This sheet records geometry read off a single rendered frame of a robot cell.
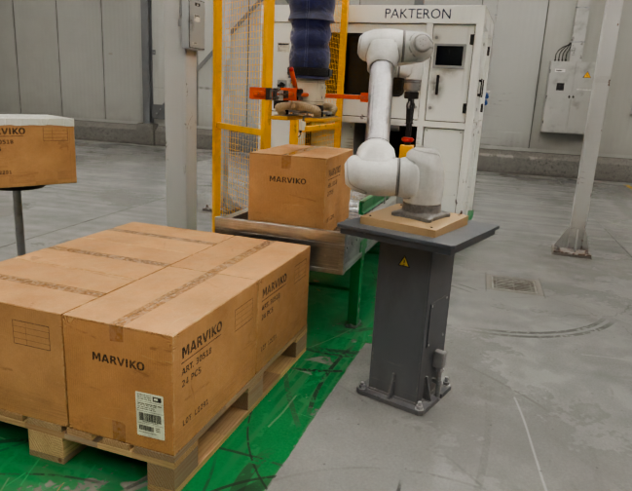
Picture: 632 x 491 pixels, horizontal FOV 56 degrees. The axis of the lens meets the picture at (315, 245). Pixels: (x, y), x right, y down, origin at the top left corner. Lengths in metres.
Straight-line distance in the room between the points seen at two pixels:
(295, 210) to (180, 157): 1.24
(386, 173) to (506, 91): 9.25
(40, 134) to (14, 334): 1.99
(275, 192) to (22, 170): 1.65
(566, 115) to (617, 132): 0.99
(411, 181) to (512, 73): 9.26
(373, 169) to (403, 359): 0.80
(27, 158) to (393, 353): 2.49
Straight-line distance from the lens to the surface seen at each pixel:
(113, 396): 2.00
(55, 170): 4.01
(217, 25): 4.41
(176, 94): 3.94
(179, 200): 4.00
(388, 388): 2.60
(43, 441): 2.29
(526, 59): 11.54
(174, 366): 1.83
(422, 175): 2.33
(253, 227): 2.98
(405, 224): 2.28
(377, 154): 2.36
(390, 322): 2.48
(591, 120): 5.48
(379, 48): 2.64
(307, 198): 2.91
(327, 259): 2.87
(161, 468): 2.02
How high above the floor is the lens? 1.25
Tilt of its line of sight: 14 degrees down
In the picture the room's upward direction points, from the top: 3 degrees clockwise
